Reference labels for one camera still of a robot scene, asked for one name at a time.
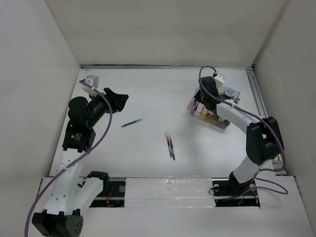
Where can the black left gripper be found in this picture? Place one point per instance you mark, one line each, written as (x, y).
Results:
(117, 100)

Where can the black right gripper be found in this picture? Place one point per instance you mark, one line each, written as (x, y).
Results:
(198, 96)

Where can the dark blue gel pen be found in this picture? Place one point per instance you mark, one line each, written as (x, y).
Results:
(171, 145)

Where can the red gel pen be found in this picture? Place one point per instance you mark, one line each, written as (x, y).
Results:
(169, 145)

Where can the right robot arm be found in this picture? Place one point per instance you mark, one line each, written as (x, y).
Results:
(263, 138)

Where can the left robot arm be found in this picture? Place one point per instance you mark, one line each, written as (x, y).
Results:
(62, 216)

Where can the clear acrylic desk organizer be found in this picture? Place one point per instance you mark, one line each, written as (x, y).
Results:
(198, 110)

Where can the teal blue pen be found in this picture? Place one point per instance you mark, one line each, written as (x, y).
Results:
(133, 122)

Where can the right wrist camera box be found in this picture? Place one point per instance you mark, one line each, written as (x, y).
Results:
(219, 79)

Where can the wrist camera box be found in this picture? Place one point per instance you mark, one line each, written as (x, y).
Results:
(92, 80)
(219, 79)

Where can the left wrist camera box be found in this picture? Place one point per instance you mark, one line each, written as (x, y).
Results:
(92, 80)

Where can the aluminium rail back edge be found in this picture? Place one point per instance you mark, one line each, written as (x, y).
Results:
(88, 67)

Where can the aluminium rail right side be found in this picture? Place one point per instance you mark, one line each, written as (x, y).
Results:
(276, 162)

